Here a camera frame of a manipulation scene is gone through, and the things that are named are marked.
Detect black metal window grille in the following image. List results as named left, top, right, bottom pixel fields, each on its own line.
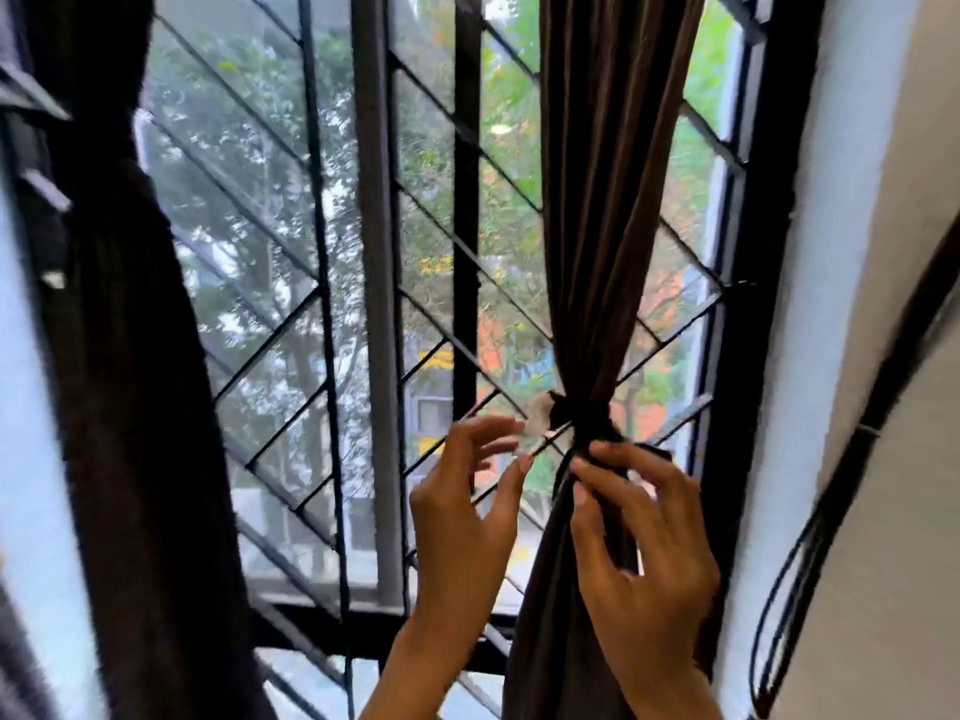
left=0, top=0, right=766, bottom=720

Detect black cable bundle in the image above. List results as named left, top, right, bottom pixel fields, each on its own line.
left=748, top=209, right=960, bottom=720

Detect dark brown curtain tie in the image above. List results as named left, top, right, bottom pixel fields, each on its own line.
left=524, top=389, right=674, bottom=503

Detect person's right hand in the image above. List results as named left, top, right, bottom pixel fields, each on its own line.
left=568, top=439, right=721, bottom=698

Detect person's left hand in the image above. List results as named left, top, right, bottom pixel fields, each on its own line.
left=408, top=415, right=535, bottom=653

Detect green trees outside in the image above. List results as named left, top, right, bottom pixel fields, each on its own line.
left=138, top=0, right=740, bottom=578

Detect dark brown curtain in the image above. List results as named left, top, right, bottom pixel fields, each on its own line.
left=0, top=0, right=279, bottom=720
left=502, top=0, right=710, bottom=720

